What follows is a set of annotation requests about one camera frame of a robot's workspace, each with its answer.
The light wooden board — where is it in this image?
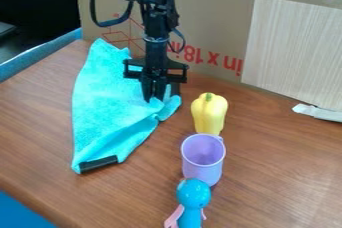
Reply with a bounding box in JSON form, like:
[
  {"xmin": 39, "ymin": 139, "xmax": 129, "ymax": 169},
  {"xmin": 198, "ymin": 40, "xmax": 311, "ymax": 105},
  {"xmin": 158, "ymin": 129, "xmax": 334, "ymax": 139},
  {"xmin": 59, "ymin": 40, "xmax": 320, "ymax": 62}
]
[{"xmin": 240, "ymin": 0, "xmax": 342, "ymax": 113}]

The purple cup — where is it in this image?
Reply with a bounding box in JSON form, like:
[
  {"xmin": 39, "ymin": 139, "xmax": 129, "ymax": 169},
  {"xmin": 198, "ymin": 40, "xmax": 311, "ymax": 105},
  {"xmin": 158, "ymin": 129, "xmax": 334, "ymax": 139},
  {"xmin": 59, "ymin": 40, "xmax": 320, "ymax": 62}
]
[{"xmin": 179, "ymin": 133, "xmax": 228, "ymax": 187}]

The white cloth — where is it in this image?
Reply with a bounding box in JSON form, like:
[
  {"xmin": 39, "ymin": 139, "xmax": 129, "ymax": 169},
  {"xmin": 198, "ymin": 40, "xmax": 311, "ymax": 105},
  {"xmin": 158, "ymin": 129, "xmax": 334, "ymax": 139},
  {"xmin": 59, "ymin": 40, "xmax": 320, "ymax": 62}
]
[{"xmin": 291, "ymin": 102, "xmax": 342, "ymax": 124}]

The yellow toy pepper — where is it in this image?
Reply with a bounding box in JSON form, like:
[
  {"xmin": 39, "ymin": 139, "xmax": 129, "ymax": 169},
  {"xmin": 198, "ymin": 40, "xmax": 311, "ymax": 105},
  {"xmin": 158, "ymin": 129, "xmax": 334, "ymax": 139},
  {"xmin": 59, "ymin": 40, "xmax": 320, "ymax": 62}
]
[{"xmin": 189, "ymin": 92, "xmax": 230, "ymax": 136}]

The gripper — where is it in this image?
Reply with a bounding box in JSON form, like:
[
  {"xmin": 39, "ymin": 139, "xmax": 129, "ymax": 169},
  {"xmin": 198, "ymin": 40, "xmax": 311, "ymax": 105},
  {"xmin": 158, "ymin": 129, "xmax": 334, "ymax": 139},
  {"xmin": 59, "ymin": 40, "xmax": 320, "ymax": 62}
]
[{"xmin": 121, "ymin": 39, "xmax": 190, "ymax": 104}]

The turquoise cloth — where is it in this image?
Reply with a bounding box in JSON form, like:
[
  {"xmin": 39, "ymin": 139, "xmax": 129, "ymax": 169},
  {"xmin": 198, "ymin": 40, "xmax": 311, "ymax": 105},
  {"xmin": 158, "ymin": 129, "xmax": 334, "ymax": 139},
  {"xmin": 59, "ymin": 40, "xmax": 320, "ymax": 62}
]
[{"xmin": 69, "ymin": 37, "xmax": 184, "ymax": 175}]

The cardboard box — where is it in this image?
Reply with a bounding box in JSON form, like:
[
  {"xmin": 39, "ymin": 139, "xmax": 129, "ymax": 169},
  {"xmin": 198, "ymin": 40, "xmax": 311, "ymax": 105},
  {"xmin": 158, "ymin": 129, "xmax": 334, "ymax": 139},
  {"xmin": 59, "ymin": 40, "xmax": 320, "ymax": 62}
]
[{"xmin": 73, "ymin": 0, "xmax": 342, "ymax": 84}]

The blue and pink toy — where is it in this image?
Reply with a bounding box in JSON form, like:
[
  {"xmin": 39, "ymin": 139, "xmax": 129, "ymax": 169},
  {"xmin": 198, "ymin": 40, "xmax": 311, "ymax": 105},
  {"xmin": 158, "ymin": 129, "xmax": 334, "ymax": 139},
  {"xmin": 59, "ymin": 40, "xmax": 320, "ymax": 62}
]
[{"xmin": 162, "ymin": 177, "xmax": 214, "ymax": 228}]

